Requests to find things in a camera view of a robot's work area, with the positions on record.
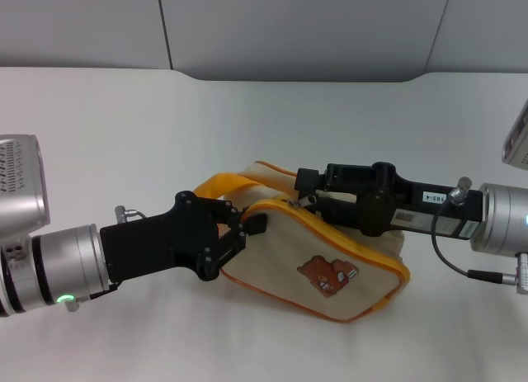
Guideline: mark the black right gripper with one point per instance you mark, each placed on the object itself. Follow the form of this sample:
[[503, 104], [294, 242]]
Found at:
[[412, 204]]

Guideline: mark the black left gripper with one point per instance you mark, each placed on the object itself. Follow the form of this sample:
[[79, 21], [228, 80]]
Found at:
[[144, 246]]

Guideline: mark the silver zipper pull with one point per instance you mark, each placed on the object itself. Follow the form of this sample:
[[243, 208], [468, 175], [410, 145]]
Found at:
[[305, 200]]

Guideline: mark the beige food bag orange trim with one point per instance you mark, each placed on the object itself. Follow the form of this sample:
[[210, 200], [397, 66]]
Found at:
[[288, 258]]

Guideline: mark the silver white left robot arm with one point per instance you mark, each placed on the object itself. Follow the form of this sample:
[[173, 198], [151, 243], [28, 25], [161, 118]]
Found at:
[[62, 266]]

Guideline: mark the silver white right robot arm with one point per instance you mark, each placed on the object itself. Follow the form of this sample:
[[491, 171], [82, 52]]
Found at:
[[503, 217]]

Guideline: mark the white enclosure board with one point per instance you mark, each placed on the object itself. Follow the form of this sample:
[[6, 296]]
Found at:
[[297, 27], [82, 27]]

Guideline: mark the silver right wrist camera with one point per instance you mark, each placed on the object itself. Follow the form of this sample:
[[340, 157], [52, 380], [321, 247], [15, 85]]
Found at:
[[519, 147]]

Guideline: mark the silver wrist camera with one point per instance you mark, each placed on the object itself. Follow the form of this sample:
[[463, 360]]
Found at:
[[20, 180], [519, 147]]

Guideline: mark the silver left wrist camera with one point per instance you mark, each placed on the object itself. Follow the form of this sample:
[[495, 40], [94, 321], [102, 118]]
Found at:
[[20, 180]]

